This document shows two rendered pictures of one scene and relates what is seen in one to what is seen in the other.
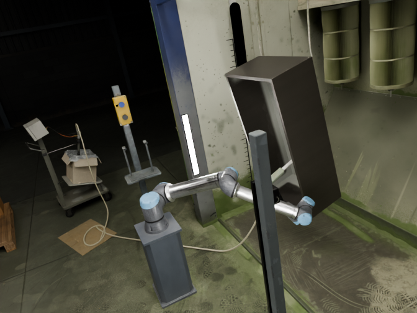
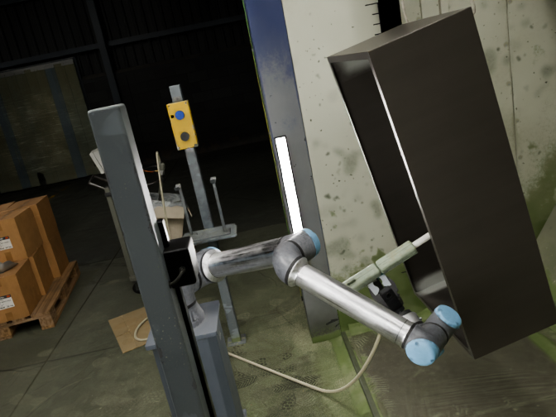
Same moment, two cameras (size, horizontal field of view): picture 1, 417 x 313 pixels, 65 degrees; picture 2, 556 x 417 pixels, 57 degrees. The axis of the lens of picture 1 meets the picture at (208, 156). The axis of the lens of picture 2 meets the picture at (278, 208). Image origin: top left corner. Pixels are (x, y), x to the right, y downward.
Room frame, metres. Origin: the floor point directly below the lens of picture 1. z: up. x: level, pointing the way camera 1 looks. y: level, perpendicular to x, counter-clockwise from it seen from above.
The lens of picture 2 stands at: (0.42, -0.68, 1.66)
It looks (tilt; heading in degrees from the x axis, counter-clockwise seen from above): 16 degrees down; 20
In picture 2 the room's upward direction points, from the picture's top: 11 degrees counter-clockwise
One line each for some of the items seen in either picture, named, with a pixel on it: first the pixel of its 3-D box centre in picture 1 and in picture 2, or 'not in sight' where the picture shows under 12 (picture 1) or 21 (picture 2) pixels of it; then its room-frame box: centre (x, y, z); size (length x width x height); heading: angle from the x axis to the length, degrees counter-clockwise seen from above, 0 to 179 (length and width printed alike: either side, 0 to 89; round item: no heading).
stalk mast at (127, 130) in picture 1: (137, 167); (208, 222); (3.06, 0.72, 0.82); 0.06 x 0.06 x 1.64; 21
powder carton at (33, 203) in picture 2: not in sight; (31, 221); (4.05, 3.03, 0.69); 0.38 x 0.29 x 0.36; 26
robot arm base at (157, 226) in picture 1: (155, 221); (181, 311); (2.20, 0.50, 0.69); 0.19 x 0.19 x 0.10
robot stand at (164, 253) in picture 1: (165, 259); (200, 382); (2.20, 0.50, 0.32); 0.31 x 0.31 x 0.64; 21
